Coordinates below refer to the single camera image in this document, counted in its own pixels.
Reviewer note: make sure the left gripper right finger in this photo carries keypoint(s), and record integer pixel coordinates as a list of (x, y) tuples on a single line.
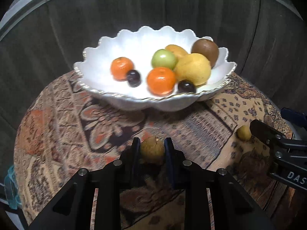
[(213, 199)]

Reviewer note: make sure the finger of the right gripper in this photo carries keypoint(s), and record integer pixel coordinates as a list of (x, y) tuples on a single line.
[(297, 118), (266, 134)]

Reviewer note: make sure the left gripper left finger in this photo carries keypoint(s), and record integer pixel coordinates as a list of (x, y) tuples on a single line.
[(91, 199)]

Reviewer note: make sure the small tan longan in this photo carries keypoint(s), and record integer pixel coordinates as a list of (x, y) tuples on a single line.
[(244, 133), (152, 150)]

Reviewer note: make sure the dark plum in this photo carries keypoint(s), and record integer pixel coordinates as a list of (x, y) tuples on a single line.
[(133, 78), (185, 86)]

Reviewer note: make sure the brown kiwi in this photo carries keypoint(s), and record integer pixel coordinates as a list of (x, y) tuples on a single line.
[(207, 48)]

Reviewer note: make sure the large orange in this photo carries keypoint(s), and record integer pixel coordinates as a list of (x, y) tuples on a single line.
[(161, 81)]

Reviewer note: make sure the teal plastic bag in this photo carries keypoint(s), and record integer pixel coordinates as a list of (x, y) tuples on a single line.
[(11, 189)]

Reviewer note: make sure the patterned woven table cloth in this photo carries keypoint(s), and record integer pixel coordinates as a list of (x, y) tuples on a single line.
[(66, 129)]

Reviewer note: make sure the yellow lemon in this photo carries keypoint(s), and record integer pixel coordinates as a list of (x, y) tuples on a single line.
[(193, 67)]

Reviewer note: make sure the yellow orange mango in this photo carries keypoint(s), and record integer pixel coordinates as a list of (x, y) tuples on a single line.
[(178, 51)]

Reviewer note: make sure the green apple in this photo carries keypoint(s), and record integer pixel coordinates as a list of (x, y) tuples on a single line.
[(164, 58)]

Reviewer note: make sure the small orange tangerine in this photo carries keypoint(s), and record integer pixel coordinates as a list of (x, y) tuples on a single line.
[(120, 66)]

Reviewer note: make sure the white scalloped fruit bowl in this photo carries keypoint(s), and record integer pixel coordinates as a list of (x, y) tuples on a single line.
[(94, 75)]

